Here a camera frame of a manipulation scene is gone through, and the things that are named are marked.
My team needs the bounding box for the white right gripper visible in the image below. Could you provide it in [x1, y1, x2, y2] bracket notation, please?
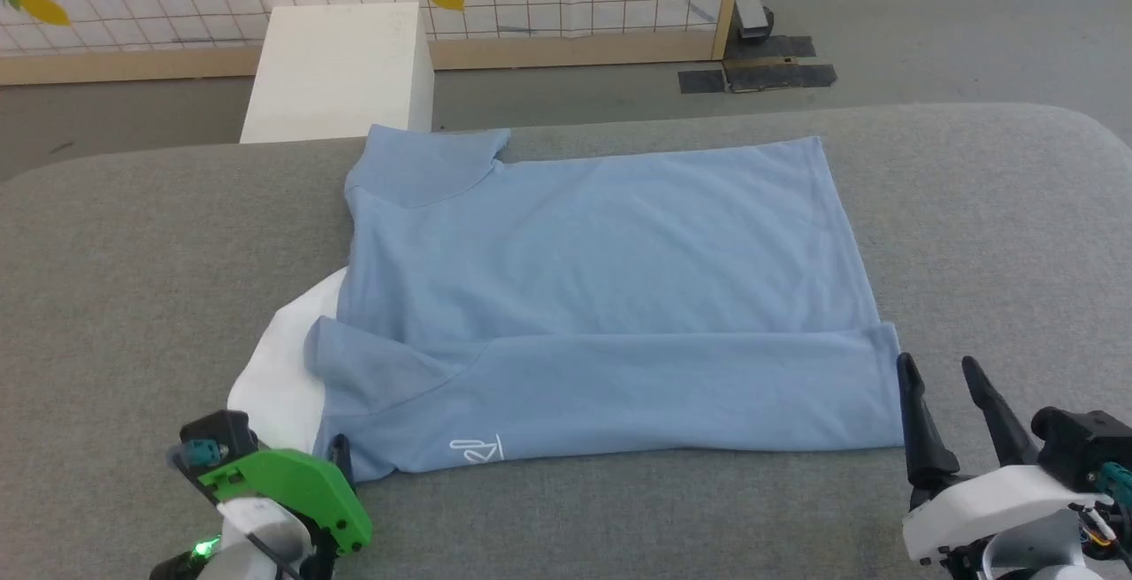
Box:
[895, 352, 1103, 563]

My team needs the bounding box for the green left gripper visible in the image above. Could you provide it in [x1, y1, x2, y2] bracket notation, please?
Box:
[198, 433, 373, 557]

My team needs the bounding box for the light blue t-shirt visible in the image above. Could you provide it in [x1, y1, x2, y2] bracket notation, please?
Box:
[305, 124, 906, 483]

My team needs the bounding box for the white cloth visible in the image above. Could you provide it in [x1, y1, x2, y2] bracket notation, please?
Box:
[227, 266, 351, 458]

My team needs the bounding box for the grey fabric sofa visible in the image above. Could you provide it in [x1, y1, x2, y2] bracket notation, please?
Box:
[0, 103, 1132, 580]

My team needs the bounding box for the white rectangular box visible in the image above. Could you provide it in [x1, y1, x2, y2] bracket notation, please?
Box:
[239, 2, 435, 145]

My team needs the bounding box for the black floor tape patch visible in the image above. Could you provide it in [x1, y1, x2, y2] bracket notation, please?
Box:
[723, 35, 817, 60]
[678, 62, 838, 94]

